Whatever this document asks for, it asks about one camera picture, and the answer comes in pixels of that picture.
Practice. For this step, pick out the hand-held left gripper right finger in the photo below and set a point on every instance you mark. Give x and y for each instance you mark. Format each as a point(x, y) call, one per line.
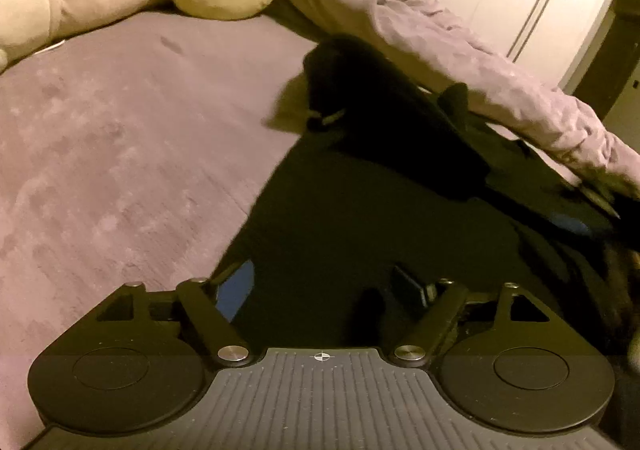
point(410, 286)

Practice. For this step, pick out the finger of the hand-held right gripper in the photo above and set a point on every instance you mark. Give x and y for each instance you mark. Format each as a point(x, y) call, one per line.
point(595, 197)

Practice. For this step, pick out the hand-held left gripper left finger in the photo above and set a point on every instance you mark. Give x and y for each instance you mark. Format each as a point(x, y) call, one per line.
point(235, 292)

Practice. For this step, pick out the black garment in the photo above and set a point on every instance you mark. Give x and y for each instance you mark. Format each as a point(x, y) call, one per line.
point(380, 139)

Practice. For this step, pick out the crumpled purple blanket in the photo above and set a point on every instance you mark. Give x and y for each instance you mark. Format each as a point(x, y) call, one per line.
point(400, 14)

